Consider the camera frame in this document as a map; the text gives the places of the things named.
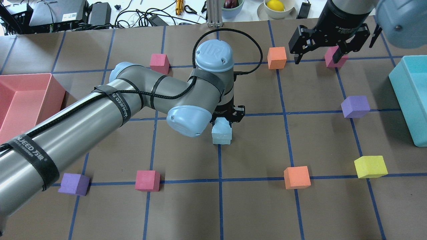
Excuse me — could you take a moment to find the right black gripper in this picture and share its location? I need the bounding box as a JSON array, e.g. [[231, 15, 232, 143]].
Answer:
[[289, 0, 378, 64]]

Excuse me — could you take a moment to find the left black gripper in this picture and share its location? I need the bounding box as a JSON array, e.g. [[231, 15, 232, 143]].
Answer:
[[211, 97, 246, 126]]

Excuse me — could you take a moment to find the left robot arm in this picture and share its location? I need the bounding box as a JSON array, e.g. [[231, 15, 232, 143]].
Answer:
[[0, 39, 245, 235]]

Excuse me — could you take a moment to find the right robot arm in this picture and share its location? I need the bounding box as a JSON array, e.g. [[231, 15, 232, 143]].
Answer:
[[289, 0, 427, 64]]

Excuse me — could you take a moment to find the orange block near arm bases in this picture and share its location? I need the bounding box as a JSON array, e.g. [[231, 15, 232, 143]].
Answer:
[[284, 166, 311, 190]]

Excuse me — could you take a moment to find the pink block right far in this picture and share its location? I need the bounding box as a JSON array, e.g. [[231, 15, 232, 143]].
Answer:
[[324, 46, 348, 68]]

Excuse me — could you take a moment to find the orange block far side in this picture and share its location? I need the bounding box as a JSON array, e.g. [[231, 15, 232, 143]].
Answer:
[[267, 46, 287, 70]]

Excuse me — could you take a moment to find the black power adapter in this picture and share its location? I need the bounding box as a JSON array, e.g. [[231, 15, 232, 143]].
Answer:
[[296, 0, 311, 19]]

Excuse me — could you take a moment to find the purple block near cyan tray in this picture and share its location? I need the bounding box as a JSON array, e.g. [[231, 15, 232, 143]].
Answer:
[[341, 95, 371, 118]]

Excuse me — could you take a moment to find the cream bowl with lemon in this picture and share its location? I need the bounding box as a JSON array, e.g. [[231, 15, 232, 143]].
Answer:
[[257, 0, 297, 20]]

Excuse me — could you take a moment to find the pink block left far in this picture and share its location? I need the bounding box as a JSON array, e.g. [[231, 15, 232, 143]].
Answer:
[[150, 53, 170, 75]]

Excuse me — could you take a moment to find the cyan tray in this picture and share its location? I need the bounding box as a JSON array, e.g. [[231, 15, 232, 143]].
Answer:
[[389, 55, 427, 147]]

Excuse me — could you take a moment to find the blue bowl with fruit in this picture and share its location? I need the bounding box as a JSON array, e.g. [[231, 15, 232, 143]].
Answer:
[[220, 0, 245, 19]]

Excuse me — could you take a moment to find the pink block near base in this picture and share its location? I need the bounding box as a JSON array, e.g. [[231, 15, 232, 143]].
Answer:
[[134, 170, 161, 192]]

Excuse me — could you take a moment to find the yellow block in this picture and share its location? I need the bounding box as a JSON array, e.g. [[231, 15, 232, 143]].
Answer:
[[354, 156, 389, 179]]

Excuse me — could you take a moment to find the purple block near pink tray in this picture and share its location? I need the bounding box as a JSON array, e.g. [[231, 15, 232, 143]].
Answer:
[[58, 173, 90, 196]]

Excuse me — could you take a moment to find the pink tray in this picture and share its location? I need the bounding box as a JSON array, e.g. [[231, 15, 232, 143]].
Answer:
[[0, 73, 65, 144]]

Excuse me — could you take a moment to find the black computer box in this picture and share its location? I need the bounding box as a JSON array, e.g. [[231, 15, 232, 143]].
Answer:
[[29, 0, 89, 27]]

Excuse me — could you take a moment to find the aluminium frame post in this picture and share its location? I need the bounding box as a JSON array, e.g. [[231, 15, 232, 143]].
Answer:
[[206, 0, 223, 27]]

